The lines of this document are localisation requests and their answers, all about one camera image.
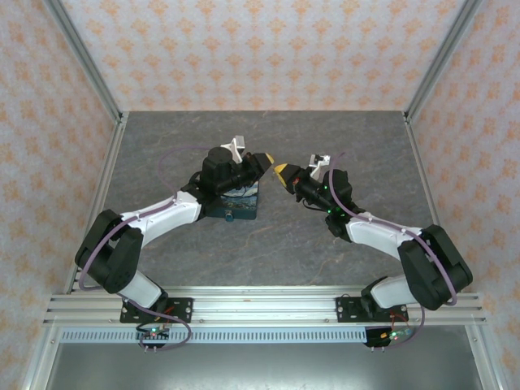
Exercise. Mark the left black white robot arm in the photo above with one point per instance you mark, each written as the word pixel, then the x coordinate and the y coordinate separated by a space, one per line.
pixel 122 264

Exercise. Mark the small blue padlock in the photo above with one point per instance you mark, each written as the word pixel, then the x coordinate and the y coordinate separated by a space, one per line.
pixel 229 217

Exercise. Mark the aluminium frame post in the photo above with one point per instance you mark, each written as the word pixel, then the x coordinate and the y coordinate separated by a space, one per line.
pixel 85 61
pixel 443 61

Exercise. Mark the starry night painted box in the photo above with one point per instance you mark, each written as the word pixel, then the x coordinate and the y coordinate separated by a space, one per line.
pixel 248 203

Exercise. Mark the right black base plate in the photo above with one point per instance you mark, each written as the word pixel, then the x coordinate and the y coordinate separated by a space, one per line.
pixel 347 308

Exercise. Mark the left controller board with leds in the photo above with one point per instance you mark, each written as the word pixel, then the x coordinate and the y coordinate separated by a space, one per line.
pixel 154 335

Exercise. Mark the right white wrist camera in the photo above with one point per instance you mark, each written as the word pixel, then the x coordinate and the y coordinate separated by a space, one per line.
pixel 317 162

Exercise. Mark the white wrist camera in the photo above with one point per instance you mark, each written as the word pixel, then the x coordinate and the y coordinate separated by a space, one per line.
pixel 317 162
pixel 235 146

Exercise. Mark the controller board with leds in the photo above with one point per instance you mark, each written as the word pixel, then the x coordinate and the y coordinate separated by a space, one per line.
pixel 390 336
pixel 154 335

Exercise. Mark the aluminium mounting rail beam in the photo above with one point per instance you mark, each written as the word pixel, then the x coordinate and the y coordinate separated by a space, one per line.
pixel 264 304

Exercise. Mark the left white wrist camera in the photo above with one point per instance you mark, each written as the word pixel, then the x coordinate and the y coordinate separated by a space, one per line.
pixel 235 146

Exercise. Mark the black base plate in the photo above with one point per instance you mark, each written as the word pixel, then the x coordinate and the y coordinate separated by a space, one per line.
pixel 347 308
pixel 180 308

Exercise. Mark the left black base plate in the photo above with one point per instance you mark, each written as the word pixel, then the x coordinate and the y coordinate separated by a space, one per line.
pixel 180 308

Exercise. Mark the aluminium table side rail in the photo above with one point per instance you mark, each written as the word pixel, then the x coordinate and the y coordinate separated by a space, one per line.
pixel 111 162
pixel 420 162

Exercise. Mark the right controller board with leds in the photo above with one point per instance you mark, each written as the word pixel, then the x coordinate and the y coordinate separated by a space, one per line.
pixel 390 336

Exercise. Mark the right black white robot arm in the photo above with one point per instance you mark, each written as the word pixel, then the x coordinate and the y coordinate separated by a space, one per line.
pixel 430 268

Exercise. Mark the grey metal lower panel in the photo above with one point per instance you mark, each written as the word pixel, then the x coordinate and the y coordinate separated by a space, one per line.
pixel 260 367

